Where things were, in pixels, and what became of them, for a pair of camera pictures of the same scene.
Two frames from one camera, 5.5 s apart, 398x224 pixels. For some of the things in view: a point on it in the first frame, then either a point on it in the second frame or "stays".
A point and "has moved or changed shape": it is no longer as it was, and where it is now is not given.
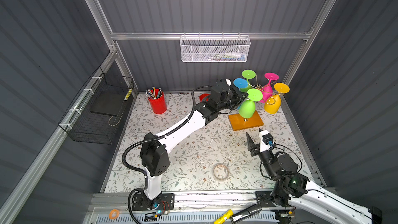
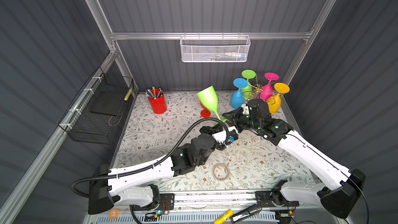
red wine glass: (202, 95) has moved or changed shape
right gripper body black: (267, 159) -> (243, 121)
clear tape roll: (221, 171) stays
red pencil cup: (156, 98) stays
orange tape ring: (110, 214) stays
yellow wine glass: (273, 102) stays
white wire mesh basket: (211, 49) stays
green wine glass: (246, 108) has moved or changed shape
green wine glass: (247, 74) stays
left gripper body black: (231, 100) -> (212, 145)
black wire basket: (97, 115) stays
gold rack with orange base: (238, 122) has moved or changed shape
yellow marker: (221, 220) stays
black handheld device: (247, 211) stays
